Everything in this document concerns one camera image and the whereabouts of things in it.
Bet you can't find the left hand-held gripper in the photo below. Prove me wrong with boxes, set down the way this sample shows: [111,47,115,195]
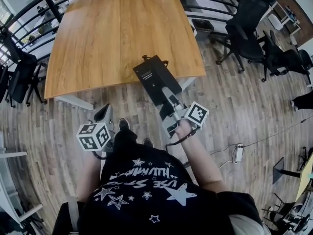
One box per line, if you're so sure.
[76,104,115,152]

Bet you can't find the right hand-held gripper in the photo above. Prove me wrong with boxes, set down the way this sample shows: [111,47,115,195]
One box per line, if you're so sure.
[159,87,210,139]

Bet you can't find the person's left forearm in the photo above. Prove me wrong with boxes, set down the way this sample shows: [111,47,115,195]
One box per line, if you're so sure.
[75,150,102,203]

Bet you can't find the person's right forearm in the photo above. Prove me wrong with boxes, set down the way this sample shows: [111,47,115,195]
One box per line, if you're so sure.
[179,132,232,194]

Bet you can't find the white desk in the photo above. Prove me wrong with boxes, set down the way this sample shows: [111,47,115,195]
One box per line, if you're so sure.
[255,0,302,47]

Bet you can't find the light wood desk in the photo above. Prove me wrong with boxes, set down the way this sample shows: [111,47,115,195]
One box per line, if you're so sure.
[295,152,313,202]

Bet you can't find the person's right hand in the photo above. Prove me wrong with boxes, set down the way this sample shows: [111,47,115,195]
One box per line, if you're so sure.
[175,119,194,141]

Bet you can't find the white table leg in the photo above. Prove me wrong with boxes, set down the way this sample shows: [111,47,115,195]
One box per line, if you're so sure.
[54,94,95,111]
[178,76,197,93]

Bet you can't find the person's black trousers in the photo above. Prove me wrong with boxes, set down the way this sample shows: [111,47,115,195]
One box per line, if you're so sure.
[112,128,138,154]

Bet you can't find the black waste bin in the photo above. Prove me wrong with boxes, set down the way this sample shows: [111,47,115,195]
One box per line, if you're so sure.
[191,18,215,42]

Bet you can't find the black office chair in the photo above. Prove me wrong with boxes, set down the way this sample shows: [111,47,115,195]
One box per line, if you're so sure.
[215,0,271,73]
[261,192,313,235]
[261,29,313,83]
[4,49,48,108]

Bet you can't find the white power strip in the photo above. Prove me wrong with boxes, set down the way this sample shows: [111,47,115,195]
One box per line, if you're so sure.
[232,143,245,164]

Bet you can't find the black star print shirt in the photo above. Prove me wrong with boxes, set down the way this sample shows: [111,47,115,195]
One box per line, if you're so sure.
[52,142,264,235]

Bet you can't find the black metal railing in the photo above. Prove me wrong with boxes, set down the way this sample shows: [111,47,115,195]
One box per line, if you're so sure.
[0,0,245,66]

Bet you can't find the black monitor stand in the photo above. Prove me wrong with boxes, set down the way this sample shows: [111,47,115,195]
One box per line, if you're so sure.
[272,156,302,186]

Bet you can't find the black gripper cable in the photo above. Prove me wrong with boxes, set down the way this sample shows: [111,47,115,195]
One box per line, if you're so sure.
[91,150,109,160]
[165,128,197,147]

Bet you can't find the white power cable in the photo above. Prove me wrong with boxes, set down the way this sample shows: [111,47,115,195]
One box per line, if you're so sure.
[209,150,236,169]

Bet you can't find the white shoulder strap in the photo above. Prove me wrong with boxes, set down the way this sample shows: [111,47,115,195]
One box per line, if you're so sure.
[67,195,79,232]

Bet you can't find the thin black floor cable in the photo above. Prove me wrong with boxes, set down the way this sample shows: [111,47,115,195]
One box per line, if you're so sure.
[243,115,313,148]

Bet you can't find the white shelf frame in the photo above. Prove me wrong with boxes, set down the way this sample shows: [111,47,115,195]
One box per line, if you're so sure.
[0,130,45,228]

